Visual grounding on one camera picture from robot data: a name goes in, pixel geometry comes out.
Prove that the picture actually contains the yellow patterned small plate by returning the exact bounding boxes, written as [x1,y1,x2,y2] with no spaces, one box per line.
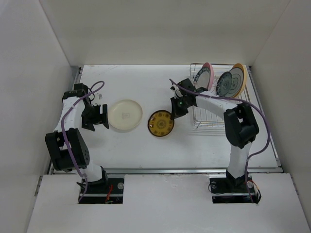
[147,110,174,137]

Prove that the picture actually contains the dark green patterned plate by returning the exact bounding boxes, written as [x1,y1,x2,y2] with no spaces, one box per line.
[216,71,233,97]

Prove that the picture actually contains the cream white plate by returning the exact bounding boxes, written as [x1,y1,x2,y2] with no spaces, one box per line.
[107,99,143,133]

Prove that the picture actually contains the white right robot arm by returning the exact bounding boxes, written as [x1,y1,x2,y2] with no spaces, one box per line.
[171,79,259,191]

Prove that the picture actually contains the pink plate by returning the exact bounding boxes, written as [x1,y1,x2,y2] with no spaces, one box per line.
[202,62,214,91]

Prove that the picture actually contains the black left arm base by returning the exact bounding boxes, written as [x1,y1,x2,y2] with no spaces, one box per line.
[77,177,124,204]

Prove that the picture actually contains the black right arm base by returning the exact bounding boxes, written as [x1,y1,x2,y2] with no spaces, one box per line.
[208,177,262,204]

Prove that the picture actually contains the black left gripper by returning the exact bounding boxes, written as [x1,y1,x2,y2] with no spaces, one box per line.
[82,103,108,131]

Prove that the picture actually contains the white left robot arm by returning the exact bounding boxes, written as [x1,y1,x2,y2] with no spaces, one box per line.
[45,81,109,193]

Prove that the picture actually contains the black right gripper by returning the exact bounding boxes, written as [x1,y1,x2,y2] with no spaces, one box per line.
[171,96,192,119]

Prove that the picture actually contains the metal wire dish rack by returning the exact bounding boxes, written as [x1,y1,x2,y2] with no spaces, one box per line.
[190,63,254,132]

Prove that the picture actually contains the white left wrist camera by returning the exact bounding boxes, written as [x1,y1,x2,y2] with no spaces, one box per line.
[92,93,103,105]

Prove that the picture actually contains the white blue rimmed plate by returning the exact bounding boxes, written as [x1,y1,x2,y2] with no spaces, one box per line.
[193,67,211,89]

